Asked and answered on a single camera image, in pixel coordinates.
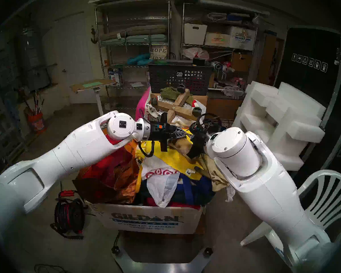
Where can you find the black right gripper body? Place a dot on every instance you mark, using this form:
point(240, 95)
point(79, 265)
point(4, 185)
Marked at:
point(201, 138)

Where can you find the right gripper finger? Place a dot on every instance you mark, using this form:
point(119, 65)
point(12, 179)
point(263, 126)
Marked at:
point(194, 149)
point(191, 155)

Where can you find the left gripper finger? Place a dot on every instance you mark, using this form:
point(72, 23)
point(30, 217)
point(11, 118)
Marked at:
point(179, 136)
point(179, 130)

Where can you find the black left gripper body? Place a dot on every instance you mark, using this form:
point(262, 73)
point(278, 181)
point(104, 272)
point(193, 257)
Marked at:
point(159, 132)

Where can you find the tan flower sandal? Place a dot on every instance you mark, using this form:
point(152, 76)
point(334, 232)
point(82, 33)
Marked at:
point(183, 147)

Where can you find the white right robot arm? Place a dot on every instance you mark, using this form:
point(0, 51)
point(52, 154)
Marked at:
point(272, 190)

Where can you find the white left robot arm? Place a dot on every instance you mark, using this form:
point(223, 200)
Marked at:
point(74, 153)

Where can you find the yellow towel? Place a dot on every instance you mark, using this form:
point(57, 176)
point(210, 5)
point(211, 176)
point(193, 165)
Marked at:
point(170, 157)

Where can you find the wooden cross caster dolly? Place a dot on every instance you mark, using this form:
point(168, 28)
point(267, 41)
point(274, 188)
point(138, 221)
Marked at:
point(173, 107)

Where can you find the pink pillow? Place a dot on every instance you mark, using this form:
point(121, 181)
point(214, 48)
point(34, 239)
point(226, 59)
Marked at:
point(143, 104)

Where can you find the blue tote bag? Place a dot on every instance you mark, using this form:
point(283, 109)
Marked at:
point(193, 190)

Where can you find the tan green-fingered garden glove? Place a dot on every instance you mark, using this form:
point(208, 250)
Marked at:
point(218, 178)

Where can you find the green knit glove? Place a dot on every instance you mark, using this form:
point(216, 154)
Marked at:
point(169, 93)

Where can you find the white red-print plastic bag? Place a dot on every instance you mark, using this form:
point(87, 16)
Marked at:
point(162, 187)

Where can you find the white hanging cloth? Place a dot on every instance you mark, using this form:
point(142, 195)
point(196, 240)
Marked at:
point(231, 190)

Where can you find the dark plastic mesh basket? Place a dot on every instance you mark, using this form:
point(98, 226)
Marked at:
point(164, 79)

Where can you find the pink artificial flowers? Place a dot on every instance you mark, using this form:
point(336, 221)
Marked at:
point(238, 81)

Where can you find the red gold fabric bag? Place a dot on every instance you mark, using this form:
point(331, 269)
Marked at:
point(108, 178)

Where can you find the blue product box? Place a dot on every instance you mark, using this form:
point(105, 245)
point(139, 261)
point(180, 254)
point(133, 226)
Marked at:
point(115, 76)

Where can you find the large Gildan cardboard box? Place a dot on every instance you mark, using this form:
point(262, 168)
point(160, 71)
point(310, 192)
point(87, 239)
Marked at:
point(147, 218)

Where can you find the teal cushion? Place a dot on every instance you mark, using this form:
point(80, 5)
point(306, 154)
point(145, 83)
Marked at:
point(137, 59)

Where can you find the pink white plastic bag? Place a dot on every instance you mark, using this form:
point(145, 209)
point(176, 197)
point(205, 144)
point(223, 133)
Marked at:
point(196, 53)

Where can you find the hope lettered sign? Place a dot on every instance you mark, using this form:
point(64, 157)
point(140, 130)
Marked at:
point(158, 52)

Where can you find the adjustable overbed table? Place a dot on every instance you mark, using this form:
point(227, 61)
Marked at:
point(93, 84)

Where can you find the small brown cardboard box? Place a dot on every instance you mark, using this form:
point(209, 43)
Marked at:
point(241, 62)

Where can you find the white foam packing insert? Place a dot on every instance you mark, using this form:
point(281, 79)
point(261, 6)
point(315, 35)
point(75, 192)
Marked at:
point(287, 116)

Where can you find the pale green seat cushion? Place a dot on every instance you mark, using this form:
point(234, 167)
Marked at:
point(147, 38)

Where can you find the white storage bin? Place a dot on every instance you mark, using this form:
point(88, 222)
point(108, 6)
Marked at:
point(194, 35)

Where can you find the white orange-label cardboard box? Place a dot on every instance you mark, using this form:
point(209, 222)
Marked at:
point(216, 39)

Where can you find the brown wooden cabinet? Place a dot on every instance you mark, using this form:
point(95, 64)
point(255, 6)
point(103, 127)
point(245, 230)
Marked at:
point(268, 59)

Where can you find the olive seat cushion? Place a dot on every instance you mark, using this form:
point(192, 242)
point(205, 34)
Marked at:
point(145, 28)

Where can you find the small Gildan cardboard box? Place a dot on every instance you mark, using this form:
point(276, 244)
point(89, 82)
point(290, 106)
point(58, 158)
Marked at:
point(243, 39)

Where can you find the white panel door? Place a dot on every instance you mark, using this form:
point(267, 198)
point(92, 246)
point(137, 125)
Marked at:
point(74, 56)

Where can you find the orange plastic bucket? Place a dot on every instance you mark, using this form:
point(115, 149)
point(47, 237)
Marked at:
point(37, 123)

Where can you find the black flight case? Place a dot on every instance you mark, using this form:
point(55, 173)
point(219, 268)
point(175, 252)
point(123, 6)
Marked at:
point(309, 76)

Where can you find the white plastic pipe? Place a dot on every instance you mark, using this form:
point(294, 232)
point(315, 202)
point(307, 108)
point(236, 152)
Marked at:
point(233, 6)

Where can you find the white plastic chair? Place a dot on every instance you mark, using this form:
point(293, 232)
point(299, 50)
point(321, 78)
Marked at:
point(332, 195)

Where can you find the grey water heater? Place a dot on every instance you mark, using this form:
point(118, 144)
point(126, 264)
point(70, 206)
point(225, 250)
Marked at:
point(31, 56)

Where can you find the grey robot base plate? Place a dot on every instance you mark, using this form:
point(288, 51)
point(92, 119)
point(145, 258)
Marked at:
point(159, 266)

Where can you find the anchor wall decoration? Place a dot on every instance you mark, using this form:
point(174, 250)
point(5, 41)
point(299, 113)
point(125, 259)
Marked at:
point(94, 36)

